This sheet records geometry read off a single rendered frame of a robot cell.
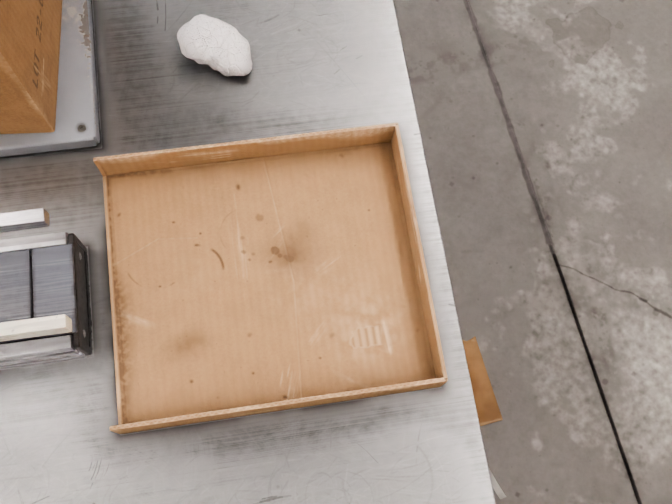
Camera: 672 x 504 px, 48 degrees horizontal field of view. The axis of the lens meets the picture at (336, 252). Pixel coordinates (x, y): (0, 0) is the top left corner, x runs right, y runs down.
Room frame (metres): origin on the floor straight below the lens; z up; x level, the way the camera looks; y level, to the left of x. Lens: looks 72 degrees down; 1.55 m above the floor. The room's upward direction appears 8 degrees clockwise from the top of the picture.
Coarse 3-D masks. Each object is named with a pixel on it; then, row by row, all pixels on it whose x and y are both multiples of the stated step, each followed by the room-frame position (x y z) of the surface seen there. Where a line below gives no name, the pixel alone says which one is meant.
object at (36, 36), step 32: (0, 0) 0.35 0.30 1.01; (32, 0) 0.40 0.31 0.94; (0, 32) 0.32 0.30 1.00; (32, 32) 0.37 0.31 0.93; (0, 64) 0.30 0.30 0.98; (32, 64) 0.34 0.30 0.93; (0, 96) 0.30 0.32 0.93; (32, 96) 0.31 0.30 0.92; (0, 128) 0.30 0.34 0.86; (32, 128) 0.30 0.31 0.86
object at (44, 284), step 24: (0, 264) 0.16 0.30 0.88; (24, 264) 0.16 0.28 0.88; (48, 264) 0.16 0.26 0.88; (72, 264) 0.17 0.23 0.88; (0, 288) 0.14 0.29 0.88; (24, 288) 0.14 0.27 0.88; (48, 288) 0.14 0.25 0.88; (72, 288) 0.15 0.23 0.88; (0, 312) 0.12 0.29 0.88; (24, 312) 0.12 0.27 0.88; (48, 312) 0.12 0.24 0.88; (72, 312) 0.12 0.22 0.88; (48, 336) 0.10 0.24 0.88
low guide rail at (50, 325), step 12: (0, 324) 0.10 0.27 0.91; (12, 324) 0.10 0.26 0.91; (24, 324) 0.10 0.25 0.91; (36, 324) 0.10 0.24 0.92; (48, 324) 0.10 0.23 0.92; (60, 324) 0.11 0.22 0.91; (0, 336) 0.09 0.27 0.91; (12, 336) 0.09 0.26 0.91; (24, 336) 0.09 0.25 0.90; (36, 336) 0.10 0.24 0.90
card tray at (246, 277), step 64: (384, 128) 0.36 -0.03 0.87; (128, 192) 0.26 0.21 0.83; (192, 192) 0.27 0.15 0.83; (256, 192) 0.28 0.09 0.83; (320, 192) 0.29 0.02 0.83; (384, 192) 0.30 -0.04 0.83; (128, 256) 0.20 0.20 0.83; (192, 256) 0.20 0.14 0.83; (256, 256) 0.21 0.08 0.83; (320, 256) 0.22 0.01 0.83; (384, 256) 0.23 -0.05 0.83; (128, 320) 0.13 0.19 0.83; (192, 320) 0.14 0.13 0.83; (256, 320) 0.15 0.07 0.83; (320, 320) 0.16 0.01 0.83; (384, 320) 0.17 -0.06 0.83; (128, 384) 0.07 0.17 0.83; (192, 384) 0.08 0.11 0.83; (256, 384) 0.09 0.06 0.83; (320, 384) 0.10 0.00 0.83; (384, 384) 0.11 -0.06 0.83
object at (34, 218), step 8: (40, 208) 0.19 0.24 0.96; (0, 216) 0.18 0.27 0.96; (8, 216) 0.18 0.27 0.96; (16, 216) 0.18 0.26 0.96; (24, 216) 0.18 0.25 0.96; (32, 216) 0.18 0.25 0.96; (40, 216) 0.18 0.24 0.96; (48, 216) 0.19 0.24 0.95; (0, 224) 0.17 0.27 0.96; (8, 224) 0.17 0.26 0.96; (16, 224) 0.17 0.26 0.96; (24, 224) 0.17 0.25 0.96; (32, 224) 0.18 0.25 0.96; (40, 224) 0.18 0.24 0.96; (48, 224) 0.18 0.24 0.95
